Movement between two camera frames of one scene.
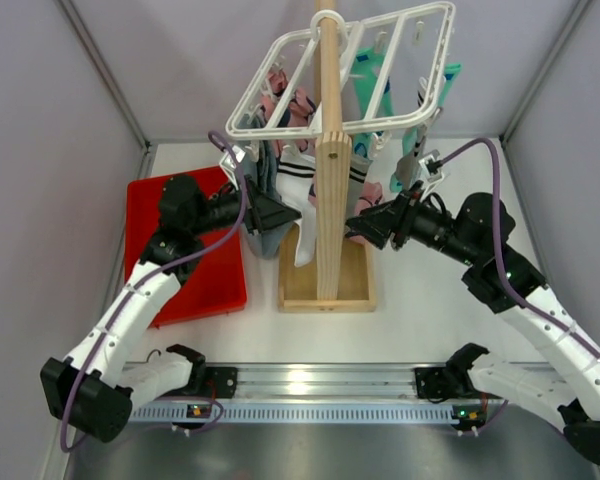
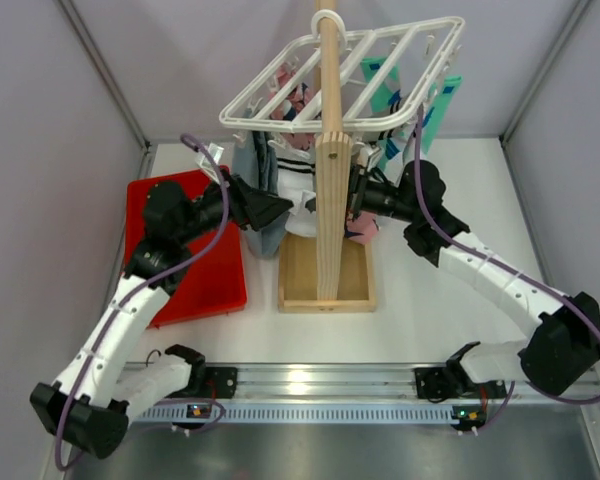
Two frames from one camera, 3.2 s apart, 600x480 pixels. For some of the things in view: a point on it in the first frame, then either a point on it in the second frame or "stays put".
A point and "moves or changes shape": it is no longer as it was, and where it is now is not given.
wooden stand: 342,275 stays put
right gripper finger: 373,224 → 311,204
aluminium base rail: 324,394 stays put
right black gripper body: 403,221 → 356,190
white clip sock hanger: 385,72 moves or changes shape
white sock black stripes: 295,179 moves or changes shape
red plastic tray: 218,283 stays put
